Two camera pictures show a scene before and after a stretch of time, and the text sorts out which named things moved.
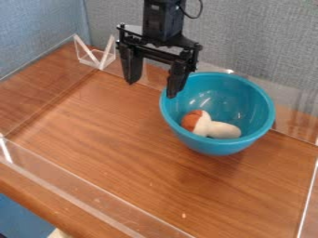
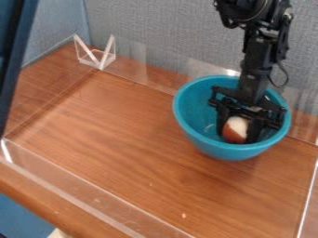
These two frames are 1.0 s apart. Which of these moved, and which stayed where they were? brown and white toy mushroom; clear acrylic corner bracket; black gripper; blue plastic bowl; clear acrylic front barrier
Moved: blue plastic bowl; brown and white toy mushroom; black gripper
Stayed: clear acrylic front barrier; clear acrylic corner bracket
